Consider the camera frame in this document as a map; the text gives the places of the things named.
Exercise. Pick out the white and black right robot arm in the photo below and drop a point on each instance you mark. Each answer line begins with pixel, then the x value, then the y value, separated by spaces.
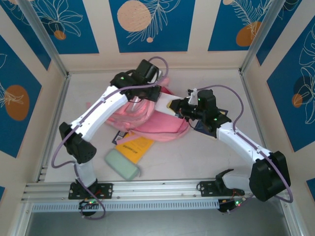
pixel 241 142

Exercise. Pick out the aluminium frame post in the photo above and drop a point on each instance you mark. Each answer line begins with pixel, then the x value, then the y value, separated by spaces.
pixel 258 37
pixel 45 37

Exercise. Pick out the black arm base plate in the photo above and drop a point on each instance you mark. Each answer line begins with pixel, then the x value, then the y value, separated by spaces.
pixel 108 190
pixel 206 189

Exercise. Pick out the aluminium front rail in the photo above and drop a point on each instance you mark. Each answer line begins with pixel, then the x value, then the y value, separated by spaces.
pixel 157 189

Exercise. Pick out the aluminium side rail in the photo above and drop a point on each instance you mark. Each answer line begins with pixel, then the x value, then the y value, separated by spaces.
pixel 60 98
pixel 249 96

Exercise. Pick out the pink backpack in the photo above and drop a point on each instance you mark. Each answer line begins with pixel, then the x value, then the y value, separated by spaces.
pixel 162 127

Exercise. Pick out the navy book with QR code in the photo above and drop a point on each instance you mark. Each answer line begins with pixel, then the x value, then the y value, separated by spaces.
pixel 118 137

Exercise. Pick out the black controller board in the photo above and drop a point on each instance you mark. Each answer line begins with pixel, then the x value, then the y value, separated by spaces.
pixel 229 205
pixel 87 203

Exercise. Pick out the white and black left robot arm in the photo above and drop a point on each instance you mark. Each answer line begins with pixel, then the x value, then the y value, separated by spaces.
pixel 103 110

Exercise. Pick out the navy book with yellow label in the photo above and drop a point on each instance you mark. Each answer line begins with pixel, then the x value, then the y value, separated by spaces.
pixel 199 130

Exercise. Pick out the aluminium lower frame bar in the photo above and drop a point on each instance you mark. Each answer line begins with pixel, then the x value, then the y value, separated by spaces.
pixel 21 221
pixel 294 221

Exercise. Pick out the white book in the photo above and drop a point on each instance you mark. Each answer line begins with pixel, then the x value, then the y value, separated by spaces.
pixel 163 104

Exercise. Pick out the green pencil case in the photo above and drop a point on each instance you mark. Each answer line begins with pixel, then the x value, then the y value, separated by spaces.
pixel 121 164

